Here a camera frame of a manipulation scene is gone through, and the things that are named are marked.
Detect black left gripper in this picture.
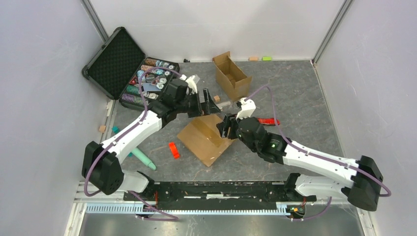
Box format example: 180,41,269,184
176,88,221,118

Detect brown cardboard box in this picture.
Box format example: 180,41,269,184
177,115,234,167

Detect red black utility knife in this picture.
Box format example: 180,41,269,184
257,118,280,126

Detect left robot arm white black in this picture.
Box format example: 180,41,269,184
82,76,221,201

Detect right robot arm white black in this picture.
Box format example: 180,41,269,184
216,115,383,211

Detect open empty cardboard box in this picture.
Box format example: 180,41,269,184
212,51,252,102

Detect clear plastic bag with part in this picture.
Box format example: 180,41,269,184
216,101,231,110

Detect orange curved plastic piece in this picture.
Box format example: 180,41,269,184
169,142,180,159

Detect mint green marker pen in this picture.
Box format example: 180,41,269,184
131,147,156,171

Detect black poker chip case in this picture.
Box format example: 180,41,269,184
82,27,180,111

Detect teal small block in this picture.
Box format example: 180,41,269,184
112,126,119,134

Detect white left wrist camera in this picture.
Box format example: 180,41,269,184
179,74,200,94

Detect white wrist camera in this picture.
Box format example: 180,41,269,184
179,74,200,94
236,97,256,119

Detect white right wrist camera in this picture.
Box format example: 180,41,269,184
236,97,256,119

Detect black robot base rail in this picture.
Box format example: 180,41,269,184
139,181,317,210

